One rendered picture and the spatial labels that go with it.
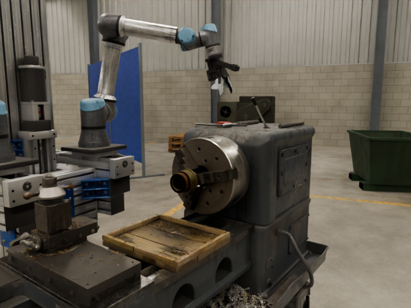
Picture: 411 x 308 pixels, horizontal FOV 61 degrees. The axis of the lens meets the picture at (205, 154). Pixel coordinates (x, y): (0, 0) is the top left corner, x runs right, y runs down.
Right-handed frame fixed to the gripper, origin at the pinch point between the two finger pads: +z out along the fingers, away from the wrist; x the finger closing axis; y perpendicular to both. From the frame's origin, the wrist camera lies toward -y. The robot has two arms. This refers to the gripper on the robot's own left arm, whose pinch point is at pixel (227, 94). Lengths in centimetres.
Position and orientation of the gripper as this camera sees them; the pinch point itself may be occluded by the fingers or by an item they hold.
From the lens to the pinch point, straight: 178.9
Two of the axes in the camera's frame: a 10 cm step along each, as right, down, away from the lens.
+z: 2.4, 9.6, 1.3
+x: -4.2, 2.2, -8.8
